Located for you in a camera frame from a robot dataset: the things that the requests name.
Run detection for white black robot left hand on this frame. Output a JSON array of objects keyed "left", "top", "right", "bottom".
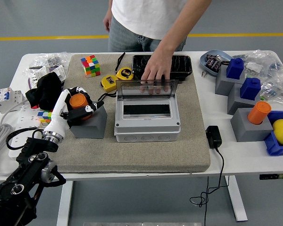
[{"left": 43, "top": 86, "right": 105, "bottom": 137}]

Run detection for person's left hand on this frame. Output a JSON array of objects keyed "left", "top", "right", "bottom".
[{"left": 141, "top": 50, "right": 173, "bottom": 95}]

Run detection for person's right hand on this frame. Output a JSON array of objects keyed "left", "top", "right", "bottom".
[{"left": 103, "top": 11, "right": 113, "bottom": 32}]

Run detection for orange cylinder battery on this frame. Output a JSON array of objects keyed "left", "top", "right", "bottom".
[
  {"left": 247, "top": 101, "right": 272, "bottom": 125},
  {"left": 69, "top": 93, "right": 92, "bottom": 121}
]

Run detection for grey plastic junction box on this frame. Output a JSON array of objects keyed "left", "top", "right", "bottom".
[{"left": 114, "top": 93, "right": 182, "bottom": 143}]

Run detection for blue square battery block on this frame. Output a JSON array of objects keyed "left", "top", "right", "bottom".
[
  {"left": 240, "top": 77, "right": 262, "bottom": 101},
  {"left": 226, "top": 57, "right": 245, "bottom": 80}
]

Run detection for small colourful puzzle cube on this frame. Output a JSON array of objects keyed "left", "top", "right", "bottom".
[{"left": 37, "top": 110, "right": 53, "bottom": 126}]

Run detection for black plastic tray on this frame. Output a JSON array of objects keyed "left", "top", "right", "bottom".
[{"left": 132, "top": 55, "right": 193, "bottom": 82}]

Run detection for black cloth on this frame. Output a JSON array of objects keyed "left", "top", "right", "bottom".
[{"left": 25, "top": 72, "right": 63, "bottom": 111}]

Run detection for white power strip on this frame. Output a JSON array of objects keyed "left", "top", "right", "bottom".
[{"left": 8, "top": 105, "right": 48, "bottom": 158}]

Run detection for yellow tape measure 5m print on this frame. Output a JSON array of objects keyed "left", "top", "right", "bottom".
[{"left": 115, "top": 52, "right": 134, "bottom": 81}]

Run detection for grey square holder block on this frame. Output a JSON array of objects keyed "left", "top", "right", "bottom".
[
  {"left": 215, "top": 65, "right": 246, "bottom": 97},
  {"left": 227, "top": 82, "right": 261, "bottom": 115},
  {"left": 230, "top": 107, "right": 274, "bottom": 143},
  {"left": 69, "top": 101, "right": 108, "bottom": 139}
]

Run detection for person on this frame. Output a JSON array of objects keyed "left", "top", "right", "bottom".
[{"left": 103, "top": 0, "right": 213, "bottom": 53}]

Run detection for white breaker package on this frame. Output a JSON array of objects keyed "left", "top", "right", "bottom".
[{"left": 27, "top": 65, "right": 67, "bottom": 89}]

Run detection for large colourful puzzle cube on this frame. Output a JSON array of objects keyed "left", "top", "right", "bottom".
[{"left": 80, "top": 55, "right": 101, "bottom": 78}]

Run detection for light blue dish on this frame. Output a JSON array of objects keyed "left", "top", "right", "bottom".
[{"left": 200, "top": 49, "right": 233, "bottom": 77}]

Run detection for yellow tape measure plain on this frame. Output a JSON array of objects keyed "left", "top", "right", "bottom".
[{"left": 99, "top": 74, "right": 119, "bottom": 102}]

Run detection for white circuit breaker blue switches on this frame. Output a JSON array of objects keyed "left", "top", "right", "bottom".
[{"left": 0, "top": 87, "right": 25, "bottom": 114}]

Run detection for purple foil packet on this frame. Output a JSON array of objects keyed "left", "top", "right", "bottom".
[
  {"left": 212, "top": 60, "right": 224, "bottom": 71},
  {"left": 206, "top": 54, "right": 217, "bottom": 68}
]

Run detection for clear bag of screws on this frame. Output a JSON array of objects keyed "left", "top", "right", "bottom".
[{"left": 28, "top": 52, "right": 71, "bottom": 71}]

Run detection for grey-brown table mat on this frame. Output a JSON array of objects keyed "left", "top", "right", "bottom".
[{"left": 44, "top": 53, "right": 212, "bottom": 174}]

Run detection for white table leg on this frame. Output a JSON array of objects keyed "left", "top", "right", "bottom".
[
  {"left": 224, "top": 175, "right": 248, "bottom": 222},
  {"left": 56, "top": 180, "right": 74, "bottom": 226}
]

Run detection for black power adapter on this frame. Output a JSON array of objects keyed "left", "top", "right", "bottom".
[{"left": 206, "top": 125, "right": 223, "bottom": 149}]

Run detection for clear bag white label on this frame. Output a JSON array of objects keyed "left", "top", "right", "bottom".
[{"left": 232, "top": 48, "right": 283, "bottom": 78}]

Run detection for clear bag blue parts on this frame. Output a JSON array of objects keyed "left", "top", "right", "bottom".
[{"left": 259, "top": 70, "right": 283, "bottom": 102}]

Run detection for blue plastic bin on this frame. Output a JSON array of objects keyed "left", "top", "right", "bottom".
[{"left": 264, "top": 110, "right": 283, "bottom": 157}]

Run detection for black table control panel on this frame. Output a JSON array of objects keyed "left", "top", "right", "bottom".
[{"left": 259, "top": 173, "right": 283, "bottom": 181}]

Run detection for black adapter cord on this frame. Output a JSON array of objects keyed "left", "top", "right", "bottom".
[{"left": 190, "top": 145, "right": 230, "bottom": 226}]

